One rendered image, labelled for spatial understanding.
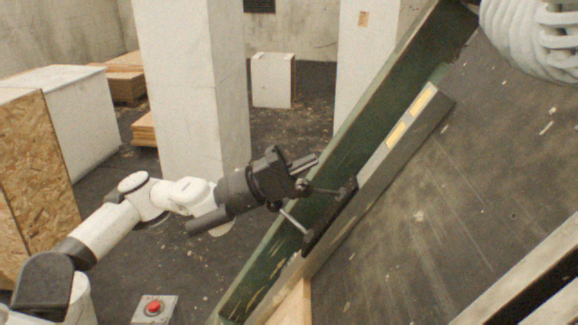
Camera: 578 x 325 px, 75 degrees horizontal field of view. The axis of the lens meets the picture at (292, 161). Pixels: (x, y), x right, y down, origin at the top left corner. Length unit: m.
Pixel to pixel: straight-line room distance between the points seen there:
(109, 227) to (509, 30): 0.88
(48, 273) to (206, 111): 2.29
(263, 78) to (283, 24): 3.26
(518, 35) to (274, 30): 8.59
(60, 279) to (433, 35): 0.92
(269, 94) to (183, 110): 2.74
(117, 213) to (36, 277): 0.21
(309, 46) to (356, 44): 4.60
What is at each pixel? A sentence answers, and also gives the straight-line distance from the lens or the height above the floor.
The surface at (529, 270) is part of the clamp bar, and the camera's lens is 0.34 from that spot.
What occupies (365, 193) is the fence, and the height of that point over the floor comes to 1.52.
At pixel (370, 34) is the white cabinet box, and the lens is 4.16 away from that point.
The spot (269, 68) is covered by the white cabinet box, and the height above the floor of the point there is 0.59.
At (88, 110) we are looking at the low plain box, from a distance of 4.34.
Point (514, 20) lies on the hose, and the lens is 0.26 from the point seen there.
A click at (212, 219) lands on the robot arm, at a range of 0.77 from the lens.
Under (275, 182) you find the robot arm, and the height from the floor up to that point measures 1.52.
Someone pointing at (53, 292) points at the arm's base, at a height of 1.34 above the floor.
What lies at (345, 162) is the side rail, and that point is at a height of 1.46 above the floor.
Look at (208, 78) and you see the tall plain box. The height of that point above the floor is 1.16.
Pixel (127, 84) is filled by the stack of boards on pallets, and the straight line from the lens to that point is 6.08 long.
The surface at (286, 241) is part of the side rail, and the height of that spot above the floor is 1.21.
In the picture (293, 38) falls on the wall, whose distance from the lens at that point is 8.75.
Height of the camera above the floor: 1.90
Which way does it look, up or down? 27 degrees down
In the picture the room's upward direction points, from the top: straight up
